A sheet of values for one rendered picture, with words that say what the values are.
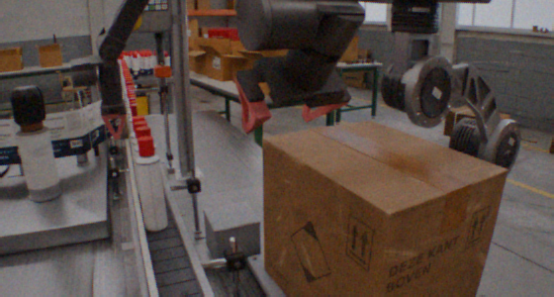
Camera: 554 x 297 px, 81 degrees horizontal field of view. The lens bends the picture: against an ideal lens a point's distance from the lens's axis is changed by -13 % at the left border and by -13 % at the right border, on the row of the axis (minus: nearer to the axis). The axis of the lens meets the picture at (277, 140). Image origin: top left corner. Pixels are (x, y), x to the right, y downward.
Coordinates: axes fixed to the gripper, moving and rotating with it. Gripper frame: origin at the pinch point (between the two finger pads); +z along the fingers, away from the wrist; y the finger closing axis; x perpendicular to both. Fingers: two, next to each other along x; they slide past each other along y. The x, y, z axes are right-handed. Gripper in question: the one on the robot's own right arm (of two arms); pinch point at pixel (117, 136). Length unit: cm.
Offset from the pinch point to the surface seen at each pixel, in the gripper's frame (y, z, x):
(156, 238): 32.8, 14.1, 5.3
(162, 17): -10.2, -31.1, 16.3
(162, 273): 45.3, 14.3, 4.6
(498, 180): 76, -8, 47
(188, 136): -8.8, 5.2, 21.6
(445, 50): -335, 6, 513
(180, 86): -9.0, -10.4, 20.2
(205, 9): -709, -67, 200
